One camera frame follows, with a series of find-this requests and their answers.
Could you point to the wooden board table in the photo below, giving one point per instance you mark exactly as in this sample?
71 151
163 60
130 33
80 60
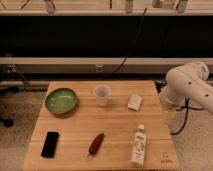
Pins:
116 121

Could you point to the white sponge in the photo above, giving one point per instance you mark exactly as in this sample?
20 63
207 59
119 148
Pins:
134 102

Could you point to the black phone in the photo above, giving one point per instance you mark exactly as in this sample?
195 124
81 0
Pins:
50 145

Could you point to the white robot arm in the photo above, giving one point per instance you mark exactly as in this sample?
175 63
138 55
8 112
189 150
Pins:
186 81

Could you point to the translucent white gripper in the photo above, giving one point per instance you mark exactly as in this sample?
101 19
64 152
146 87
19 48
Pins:
170 104

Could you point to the white bottle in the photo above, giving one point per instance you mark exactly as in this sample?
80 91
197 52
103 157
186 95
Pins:
139 146

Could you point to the green bowl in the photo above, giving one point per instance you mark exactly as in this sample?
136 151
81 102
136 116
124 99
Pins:
61 101

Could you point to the white ceramic cup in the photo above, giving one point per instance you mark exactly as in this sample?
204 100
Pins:
102 93

